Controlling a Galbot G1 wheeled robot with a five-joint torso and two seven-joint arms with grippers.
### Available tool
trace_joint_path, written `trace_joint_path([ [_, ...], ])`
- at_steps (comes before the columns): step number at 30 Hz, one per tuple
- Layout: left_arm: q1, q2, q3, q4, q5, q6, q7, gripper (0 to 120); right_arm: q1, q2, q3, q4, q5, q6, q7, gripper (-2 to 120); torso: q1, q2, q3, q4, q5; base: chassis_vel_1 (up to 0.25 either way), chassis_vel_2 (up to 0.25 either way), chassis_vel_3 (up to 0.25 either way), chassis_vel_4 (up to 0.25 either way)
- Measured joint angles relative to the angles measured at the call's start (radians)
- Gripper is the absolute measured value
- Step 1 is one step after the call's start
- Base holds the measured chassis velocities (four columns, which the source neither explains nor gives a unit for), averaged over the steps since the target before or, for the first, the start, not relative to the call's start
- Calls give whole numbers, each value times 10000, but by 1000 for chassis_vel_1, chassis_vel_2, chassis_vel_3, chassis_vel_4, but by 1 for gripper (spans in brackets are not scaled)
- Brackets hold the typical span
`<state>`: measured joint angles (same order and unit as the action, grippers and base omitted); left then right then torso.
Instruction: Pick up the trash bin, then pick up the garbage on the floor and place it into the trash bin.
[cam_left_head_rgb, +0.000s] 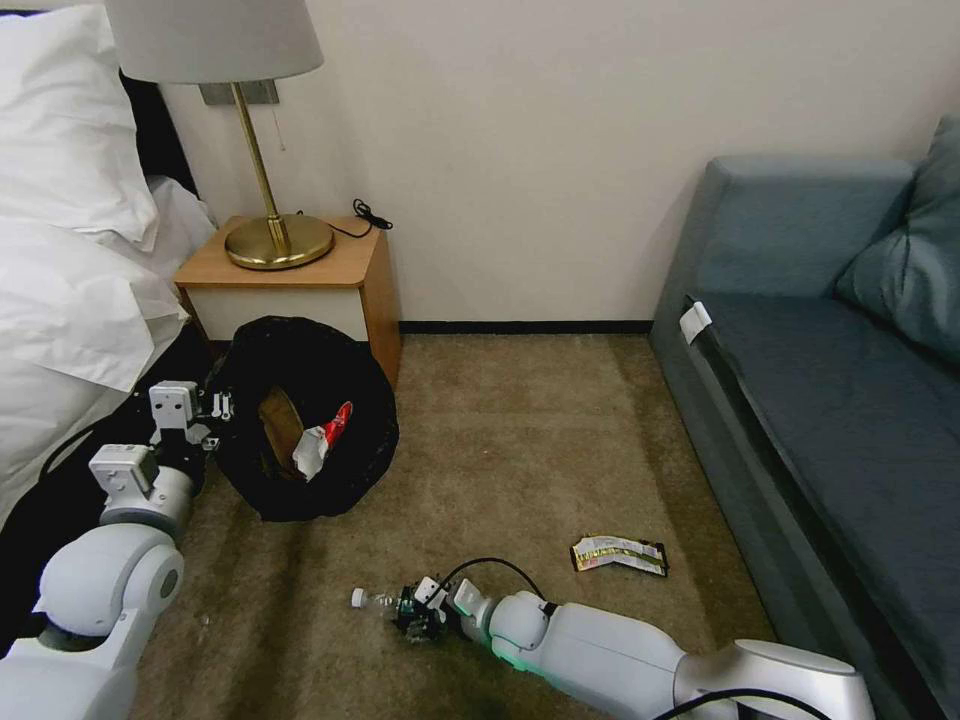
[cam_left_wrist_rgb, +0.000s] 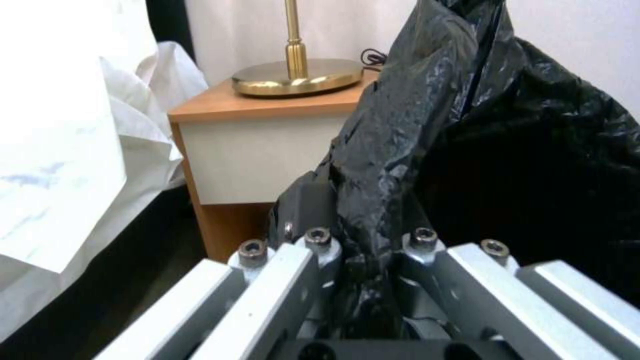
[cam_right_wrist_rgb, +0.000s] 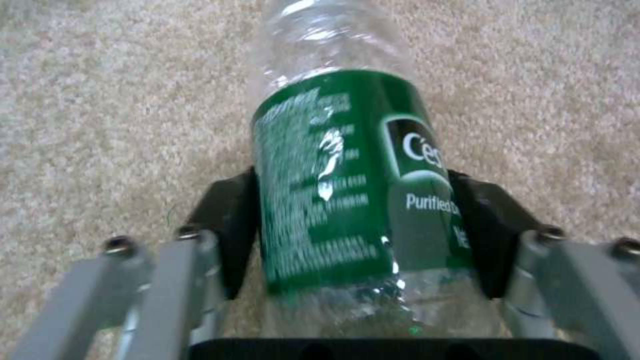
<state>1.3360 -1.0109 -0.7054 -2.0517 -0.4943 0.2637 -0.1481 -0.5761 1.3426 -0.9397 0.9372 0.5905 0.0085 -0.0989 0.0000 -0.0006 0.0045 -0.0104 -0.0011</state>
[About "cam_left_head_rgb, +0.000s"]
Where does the trash bin with black bag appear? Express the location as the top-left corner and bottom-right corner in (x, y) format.
(215, 315), (401, 525)

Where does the brass table lamp white shade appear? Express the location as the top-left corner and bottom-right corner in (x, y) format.
(104, 0), (336, 272)

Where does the grey blue sofa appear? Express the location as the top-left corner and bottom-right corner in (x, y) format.
(647, 112), (960, 720)

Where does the black bed base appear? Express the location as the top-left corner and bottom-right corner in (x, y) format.
(0, 329), (230, 639)

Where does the black headboard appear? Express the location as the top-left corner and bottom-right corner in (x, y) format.
(118, 68), (220, 228)

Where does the red white crumpled wrapper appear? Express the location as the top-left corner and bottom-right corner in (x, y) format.
(290, 400), (355, 482)

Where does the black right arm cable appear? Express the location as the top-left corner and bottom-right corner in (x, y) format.
(437, 555), (558, 610)

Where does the black baseboard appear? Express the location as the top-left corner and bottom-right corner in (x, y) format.
(398, 320), (656, 337)

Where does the white sofa tag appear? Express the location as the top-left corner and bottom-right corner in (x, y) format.
(680, 299), (713, 347)

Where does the black gold snack wrapper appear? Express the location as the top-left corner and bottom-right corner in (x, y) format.
(570, 533), (670, 580)

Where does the wooden nightstand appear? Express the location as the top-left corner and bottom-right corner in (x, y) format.
(173, 215), (403, 393)

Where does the clear plastic bottle white cap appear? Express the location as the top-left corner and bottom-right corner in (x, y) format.
(350, 586), (412, 625)

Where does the white duvet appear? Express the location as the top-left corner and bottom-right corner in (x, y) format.
(0, 175), (220, 528)

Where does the grey blue sofa cushion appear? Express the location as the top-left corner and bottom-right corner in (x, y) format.
(833, 113), (960, 348)

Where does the grey wall outlet plate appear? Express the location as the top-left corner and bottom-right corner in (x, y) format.
(199, 80), (281, 107)

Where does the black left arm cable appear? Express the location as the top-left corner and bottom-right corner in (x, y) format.
(37, 419), (155, 481)

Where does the white pillow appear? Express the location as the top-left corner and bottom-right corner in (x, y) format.
(0, 3), (160, 250)

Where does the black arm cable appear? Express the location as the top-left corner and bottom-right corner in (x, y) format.
(437, 555), (558, 610)
(37, 419), (155, 481)

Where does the thin black charging cable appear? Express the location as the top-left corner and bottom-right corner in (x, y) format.
(295, 197), (396, 242)

